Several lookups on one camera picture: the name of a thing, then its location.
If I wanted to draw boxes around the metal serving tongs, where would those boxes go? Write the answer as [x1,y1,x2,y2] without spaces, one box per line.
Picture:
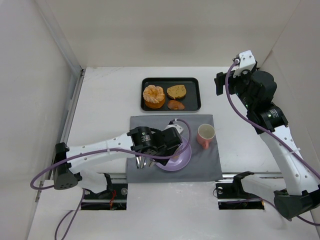
[147,139,191,169]

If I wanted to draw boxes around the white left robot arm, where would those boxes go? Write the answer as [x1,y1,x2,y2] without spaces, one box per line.
[53,123,183,194]

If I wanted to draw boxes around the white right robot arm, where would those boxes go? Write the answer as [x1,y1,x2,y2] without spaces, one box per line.
[214,69,320,220]

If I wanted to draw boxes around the small oval brown bread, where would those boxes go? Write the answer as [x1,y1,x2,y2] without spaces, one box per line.
[167,100,185,110]

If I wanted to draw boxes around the sliced seeded bread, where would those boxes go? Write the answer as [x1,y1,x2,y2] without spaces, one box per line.
[166,84,187,100]

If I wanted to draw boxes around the purple plate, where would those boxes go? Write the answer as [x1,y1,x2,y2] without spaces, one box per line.
[154,134,193,172]

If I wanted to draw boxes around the metal spoon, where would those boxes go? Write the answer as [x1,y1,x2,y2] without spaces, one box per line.
[139,156,145,169]

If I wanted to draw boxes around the metal fork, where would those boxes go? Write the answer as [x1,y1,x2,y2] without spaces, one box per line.
[135,156,141,169]

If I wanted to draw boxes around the dark baking tray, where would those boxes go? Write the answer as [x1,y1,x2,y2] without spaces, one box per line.
[140,77,202,112]

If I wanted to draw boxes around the pink mug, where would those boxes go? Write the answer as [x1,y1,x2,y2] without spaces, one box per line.
[196,124,216,150]

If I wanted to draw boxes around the grey cloth placemat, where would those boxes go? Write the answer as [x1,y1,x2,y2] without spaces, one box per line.
[126,114,223,184]

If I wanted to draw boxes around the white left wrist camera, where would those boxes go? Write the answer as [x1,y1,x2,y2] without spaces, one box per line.
[165,120,184,135]

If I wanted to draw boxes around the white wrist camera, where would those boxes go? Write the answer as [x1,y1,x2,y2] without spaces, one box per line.
[165,120,184,135]
[233,50,256,78]

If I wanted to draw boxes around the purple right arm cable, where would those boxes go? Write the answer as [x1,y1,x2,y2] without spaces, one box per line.
[224,59,320,224]

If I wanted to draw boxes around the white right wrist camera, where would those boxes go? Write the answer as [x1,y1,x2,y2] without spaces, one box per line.
[233,50,256,78]

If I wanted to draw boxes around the sugared ring bread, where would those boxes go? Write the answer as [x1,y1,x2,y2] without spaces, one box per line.
[142,85,166,109]

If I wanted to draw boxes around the aluminium frame rail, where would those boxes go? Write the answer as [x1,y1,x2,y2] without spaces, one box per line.
[34,0,86,202]

